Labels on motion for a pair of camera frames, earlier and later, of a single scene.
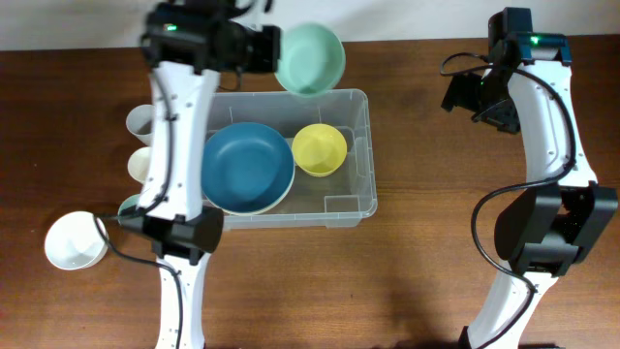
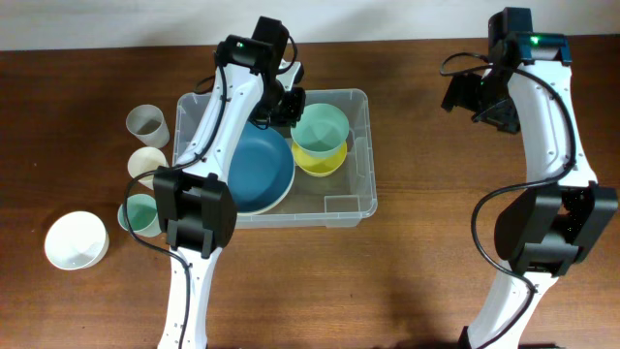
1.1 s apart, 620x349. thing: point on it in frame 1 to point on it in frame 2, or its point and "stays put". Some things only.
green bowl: x=312 y=60 to x=321 y=131
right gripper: x=459 y=93 stays put
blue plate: x=246 y=167 stays put
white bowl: x=74 y=242 stays put
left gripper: x=272 y=42 to x=293 y=118
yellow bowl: x=319 y=149 stays put
